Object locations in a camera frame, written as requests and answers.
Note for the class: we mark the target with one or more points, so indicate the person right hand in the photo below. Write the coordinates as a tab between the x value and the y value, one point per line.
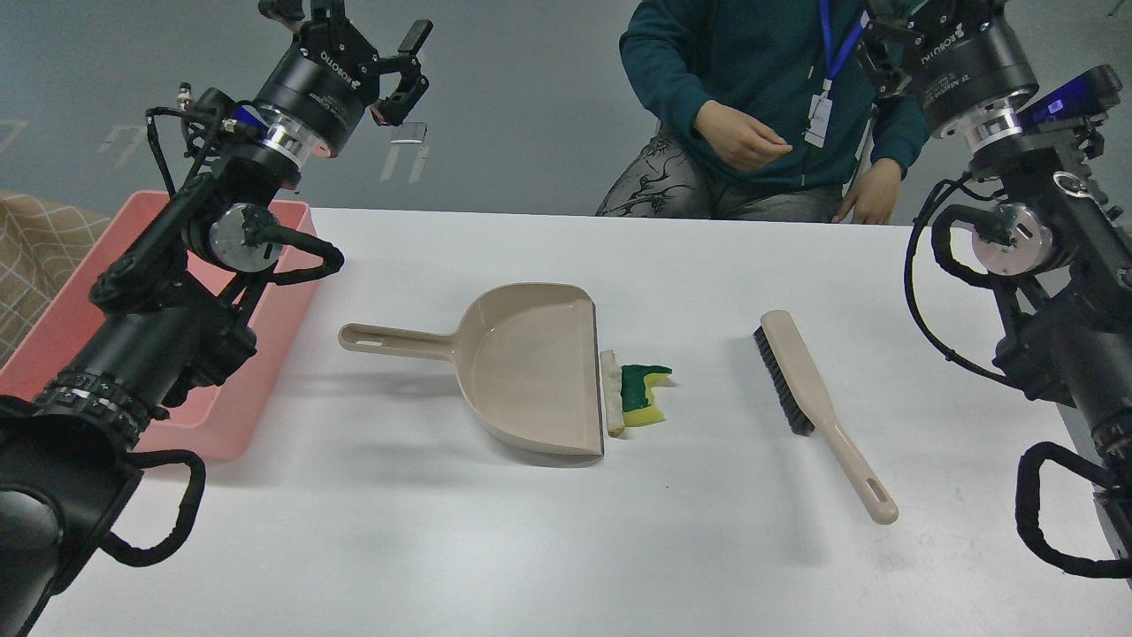
741	141

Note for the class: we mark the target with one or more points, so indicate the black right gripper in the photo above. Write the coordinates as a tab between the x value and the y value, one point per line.
957	59

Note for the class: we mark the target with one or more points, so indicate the white bread slice piece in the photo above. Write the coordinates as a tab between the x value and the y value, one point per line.
611	376

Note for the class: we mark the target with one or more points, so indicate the beige brush with black bristles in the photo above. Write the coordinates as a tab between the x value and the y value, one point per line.
807	405

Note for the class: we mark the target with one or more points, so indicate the yellow green sponge piece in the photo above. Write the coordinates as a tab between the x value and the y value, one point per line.
637	393

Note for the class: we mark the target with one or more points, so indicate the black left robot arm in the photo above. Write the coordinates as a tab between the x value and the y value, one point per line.
177	305

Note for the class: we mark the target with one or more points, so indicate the beige checkered cloth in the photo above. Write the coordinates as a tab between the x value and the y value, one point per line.
42	244

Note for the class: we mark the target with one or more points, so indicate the silver floor plate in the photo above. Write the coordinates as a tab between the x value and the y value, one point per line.
409	133

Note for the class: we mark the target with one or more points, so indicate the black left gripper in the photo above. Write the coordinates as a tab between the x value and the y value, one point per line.
331	76

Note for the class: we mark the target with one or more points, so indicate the person in teal sweater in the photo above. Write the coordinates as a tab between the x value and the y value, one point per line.
789	64

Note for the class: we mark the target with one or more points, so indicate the person left hand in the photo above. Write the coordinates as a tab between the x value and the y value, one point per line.
872	198

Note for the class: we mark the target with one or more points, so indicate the beige plastic dustpan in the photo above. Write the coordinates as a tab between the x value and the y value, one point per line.
526	361

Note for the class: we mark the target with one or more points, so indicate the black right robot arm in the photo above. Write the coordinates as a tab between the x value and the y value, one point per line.
1027	222

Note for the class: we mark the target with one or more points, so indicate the pink plastic bin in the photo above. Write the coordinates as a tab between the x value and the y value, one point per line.
217	423

